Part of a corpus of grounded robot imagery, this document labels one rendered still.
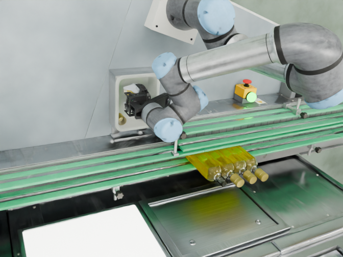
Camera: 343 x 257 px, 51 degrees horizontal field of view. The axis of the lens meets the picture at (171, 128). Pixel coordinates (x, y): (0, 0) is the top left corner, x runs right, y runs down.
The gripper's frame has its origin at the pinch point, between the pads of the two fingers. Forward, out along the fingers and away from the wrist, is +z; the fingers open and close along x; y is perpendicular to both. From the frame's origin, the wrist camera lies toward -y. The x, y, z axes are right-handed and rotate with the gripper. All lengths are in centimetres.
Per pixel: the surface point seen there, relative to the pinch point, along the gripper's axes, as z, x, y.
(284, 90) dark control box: 2, 11, -80
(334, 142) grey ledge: -8, 42, -115
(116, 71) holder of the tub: 4.3, -6.6, 5.3
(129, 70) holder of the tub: 4.2, -6.5, -0.1
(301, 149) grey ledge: -7, 42, -91
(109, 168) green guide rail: -13.6, 22.5, 14.4
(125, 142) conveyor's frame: -0.7, 20.9, 3.5
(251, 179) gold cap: -35, 27, -33
